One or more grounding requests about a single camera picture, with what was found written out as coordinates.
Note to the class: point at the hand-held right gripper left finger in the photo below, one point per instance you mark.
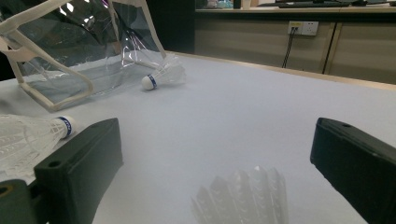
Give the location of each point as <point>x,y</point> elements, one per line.
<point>81,168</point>

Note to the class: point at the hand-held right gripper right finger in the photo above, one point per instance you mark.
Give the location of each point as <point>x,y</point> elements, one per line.
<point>358,174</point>

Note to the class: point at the white shuttlecock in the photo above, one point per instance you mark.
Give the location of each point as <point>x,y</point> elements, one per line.
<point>148,82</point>
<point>249,199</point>
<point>28,140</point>

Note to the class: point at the clear plastic bag beige trim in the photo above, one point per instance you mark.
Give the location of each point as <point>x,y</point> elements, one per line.
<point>77,62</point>

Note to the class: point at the pale blue table mat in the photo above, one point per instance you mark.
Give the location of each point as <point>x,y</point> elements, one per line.
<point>218,124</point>

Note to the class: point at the beige cabinet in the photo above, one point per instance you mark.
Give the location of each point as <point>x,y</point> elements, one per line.
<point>249,40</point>

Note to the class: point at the white wall socket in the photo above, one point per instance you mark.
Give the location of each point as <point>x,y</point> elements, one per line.
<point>308,28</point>

